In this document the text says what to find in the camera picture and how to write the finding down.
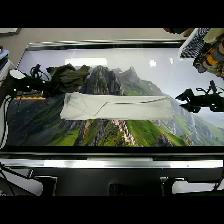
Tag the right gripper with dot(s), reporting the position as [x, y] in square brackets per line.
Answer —
[205, 101]

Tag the pale grey garment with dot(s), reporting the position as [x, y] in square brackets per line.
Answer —
[116, 107]

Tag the dark green garment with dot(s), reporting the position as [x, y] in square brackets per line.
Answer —
[68, 78]

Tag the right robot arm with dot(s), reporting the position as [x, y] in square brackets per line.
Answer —
[218, 101]

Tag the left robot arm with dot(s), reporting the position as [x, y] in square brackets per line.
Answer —
[15, 83]

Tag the heap of clothes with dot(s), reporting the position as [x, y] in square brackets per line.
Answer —
[213, 53]

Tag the black white checked garment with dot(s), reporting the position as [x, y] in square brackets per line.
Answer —
[195, 43]

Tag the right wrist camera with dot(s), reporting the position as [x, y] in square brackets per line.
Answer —
[212, 87]

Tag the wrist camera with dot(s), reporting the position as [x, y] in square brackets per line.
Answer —
[36, 70]
[212, 87]

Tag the silver frame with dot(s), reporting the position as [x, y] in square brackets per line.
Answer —
[116, 163]

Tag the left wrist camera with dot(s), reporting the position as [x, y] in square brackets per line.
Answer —
[36, 70]

